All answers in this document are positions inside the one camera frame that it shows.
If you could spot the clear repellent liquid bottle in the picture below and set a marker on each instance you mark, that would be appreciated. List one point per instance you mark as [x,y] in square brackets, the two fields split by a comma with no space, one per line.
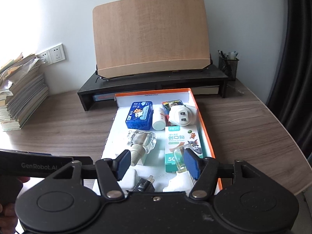
[141,139]

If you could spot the white cardboard adapter box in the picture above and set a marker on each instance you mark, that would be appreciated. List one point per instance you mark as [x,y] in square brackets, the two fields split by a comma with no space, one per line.
[138,156]

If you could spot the white repellent plug green button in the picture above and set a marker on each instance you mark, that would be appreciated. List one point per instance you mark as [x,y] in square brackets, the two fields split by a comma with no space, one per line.
[190,116]

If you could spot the stack of books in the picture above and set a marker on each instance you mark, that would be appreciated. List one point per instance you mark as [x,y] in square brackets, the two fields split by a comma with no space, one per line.
[23,89]

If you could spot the white pill bottle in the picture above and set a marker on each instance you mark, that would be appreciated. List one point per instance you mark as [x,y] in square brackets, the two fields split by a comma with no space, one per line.
[158,119]

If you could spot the white wall socket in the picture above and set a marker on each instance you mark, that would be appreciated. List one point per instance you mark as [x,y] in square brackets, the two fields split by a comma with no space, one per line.
[57,53]
[45,58]

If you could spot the person left hand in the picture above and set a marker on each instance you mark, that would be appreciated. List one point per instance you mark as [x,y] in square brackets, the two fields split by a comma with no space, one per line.
[10,188]

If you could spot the teal adhesive bandage box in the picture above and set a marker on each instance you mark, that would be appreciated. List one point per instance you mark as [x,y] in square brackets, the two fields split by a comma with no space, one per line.
[178,138]

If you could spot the book under riser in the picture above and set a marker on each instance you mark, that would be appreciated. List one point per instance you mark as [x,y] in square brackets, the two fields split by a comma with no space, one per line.
[102,97]

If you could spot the black mesh pen holder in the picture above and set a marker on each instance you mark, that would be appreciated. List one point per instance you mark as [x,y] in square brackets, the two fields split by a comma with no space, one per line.
[228,64]

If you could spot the white wall socket right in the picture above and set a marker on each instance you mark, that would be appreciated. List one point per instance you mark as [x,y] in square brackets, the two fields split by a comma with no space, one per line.
[57,53]

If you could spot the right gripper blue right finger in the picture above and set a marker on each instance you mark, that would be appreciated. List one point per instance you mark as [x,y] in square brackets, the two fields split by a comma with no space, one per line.
[194,164]

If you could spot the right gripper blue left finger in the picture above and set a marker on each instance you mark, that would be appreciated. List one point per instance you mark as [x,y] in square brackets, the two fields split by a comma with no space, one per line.
[121,164]

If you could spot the black power adapter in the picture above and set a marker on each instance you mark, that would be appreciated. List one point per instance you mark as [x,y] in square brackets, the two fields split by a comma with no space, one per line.
[145,185]

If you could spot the red blue playing card box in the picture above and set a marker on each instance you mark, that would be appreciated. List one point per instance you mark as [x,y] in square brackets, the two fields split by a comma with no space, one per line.
[171,105]

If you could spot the white USB charger cube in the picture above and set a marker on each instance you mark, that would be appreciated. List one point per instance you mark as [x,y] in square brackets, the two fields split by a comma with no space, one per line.
[130,179]

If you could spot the white repellent heater with bottle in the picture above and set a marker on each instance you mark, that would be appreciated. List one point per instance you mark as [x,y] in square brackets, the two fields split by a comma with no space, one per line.
[182,182]

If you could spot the black monitor riser stand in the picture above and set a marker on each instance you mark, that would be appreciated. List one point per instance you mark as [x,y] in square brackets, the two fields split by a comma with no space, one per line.
[209,76]

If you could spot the blue dental floss box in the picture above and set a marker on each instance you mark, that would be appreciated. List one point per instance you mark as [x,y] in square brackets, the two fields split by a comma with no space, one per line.
[140,115]

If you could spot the dark curtain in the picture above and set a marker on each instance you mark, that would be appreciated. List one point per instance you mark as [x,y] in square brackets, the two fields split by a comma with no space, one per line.
[290,99]

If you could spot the wooden book stand board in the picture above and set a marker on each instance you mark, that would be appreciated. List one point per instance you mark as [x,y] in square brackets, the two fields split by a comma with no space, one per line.
[144,36]

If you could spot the orange white cardboard tray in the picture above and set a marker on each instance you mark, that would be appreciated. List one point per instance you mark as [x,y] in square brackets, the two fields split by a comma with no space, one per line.
[154,164]

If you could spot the white wall socket left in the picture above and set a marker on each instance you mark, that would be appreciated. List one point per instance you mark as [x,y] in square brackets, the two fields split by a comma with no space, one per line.
[45,58]

